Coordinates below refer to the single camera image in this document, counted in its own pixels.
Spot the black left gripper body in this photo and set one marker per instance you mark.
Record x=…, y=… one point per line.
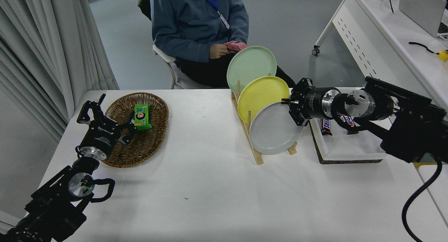
x=101, y=135

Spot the person's right hand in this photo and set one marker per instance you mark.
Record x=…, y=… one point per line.
x=217, y=51

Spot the silver laptop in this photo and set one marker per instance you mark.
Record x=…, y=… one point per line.
x=420, y=7

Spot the green snack packet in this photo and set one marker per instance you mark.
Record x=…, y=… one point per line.
x=142, y=117

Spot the white curtain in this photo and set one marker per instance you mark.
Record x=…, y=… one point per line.
x=45, y=53

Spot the yellow round object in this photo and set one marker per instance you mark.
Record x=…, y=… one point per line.
x=443, y=55

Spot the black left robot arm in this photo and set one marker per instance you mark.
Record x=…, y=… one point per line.
x=52, y=203

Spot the pink phone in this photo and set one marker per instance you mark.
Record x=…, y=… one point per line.
x=236, y=45

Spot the yellow plate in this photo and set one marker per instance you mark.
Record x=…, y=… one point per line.
x=260, y=95

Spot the white tray with dark base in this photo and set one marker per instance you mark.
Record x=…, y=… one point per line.
x=346, y=147

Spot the grey plate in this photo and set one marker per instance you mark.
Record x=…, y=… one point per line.
x=273, y=130

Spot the wooden plate rack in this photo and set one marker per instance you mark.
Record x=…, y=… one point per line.
x=257, y=159

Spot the white desk with perforated panel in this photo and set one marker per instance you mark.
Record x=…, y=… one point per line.
x=402, y=42

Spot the Snickers bar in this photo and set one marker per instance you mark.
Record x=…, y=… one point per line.
x=326, y=127
x=350, y=124

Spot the white chair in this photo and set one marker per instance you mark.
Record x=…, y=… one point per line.
x=166, y=56

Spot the person's right forearm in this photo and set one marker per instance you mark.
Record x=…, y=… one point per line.
x=189, y=51

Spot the person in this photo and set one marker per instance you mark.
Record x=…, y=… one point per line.
x=192, y=21

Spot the brown wicker basket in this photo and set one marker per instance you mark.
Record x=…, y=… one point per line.
x=154, y=126

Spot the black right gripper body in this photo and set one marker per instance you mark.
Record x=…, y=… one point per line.
x=313, y=103

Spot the pale green plate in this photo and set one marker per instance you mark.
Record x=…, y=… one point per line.
x=250, y=65

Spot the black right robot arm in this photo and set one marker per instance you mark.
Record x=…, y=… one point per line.
x=413, y=126

